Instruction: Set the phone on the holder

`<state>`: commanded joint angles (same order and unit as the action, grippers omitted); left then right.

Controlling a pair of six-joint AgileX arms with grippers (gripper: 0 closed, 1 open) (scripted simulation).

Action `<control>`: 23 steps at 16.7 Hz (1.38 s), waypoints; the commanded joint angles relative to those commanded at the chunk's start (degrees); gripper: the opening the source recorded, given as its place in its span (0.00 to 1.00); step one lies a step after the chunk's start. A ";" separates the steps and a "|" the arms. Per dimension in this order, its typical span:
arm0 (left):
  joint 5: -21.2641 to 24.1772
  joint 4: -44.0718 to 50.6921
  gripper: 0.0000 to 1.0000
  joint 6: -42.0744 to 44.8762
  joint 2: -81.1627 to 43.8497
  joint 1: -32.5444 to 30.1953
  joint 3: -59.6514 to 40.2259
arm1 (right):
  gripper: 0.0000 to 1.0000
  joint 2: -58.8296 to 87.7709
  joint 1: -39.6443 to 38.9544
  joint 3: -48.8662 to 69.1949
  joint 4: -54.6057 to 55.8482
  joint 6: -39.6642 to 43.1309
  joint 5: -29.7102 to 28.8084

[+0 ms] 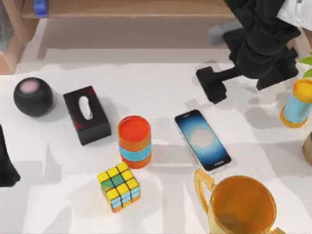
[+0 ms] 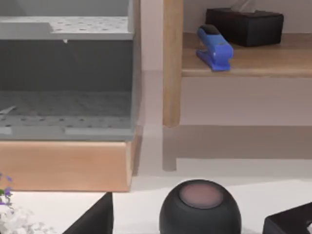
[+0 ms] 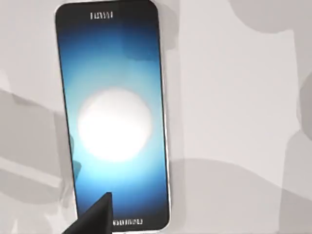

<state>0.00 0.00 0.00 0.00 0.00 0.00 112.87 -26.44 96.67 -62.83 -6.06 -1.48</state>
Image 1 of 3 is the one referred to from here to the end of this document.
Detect green plant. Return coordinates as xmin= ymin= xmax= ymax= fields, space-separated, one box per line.
xmin=297 ymin=51 xmax=312 ymax=79

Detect pale grey rounded box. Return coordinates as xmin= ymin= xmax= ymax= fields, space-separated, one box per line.
xmin=208 ymin=23 xmax=244 ymax=46

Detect black smartphone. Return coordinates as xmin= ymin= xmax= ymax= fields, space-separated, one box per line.
xmin=174 ymin=109 xmax=233 ymax=175

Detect yellow and blue can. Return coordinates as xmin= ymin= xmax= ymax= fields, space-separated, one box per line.
xmin=279 ymin=78 xmax=312 ymax=128

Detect orange and blue can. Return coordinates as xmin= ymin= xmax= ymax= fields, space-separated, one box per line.
xmin=117 ymin=115 xmax=153 ymax=170

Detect wooden open shelves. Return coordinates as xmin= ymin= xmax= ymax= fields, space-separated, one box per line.
xmin=0 ymin=0 xmax=312 ymax=75

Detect gold trophy cup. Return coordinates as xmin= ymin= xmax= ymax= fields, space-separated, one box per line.
xmin=193 ymin=168 xmax=286 ymax=234

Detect black tissue box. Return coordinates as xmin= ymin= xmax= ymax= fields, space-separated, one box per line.
xmin=63 ymin=85 xmax=112 ymax=146

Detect colourful puzzle cube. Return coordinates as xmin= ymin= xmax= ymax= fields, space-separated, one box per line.
xmin=97 ymin=161 xmax=141 ymax=214

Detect black round speaker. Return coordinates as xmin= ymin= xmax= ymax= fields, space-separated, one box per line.
xmin=13 ymin=77 xmax=54 ymax=118

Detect blue stapler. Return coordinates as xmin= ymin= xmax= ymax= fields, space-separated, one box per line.
xmin=33 ymin=0 xmax=49 ymax=18

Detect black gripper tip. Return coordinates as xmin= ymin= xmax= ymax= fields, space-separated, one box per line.
xmin=0 ymin=124 xmax=21 ymax=188

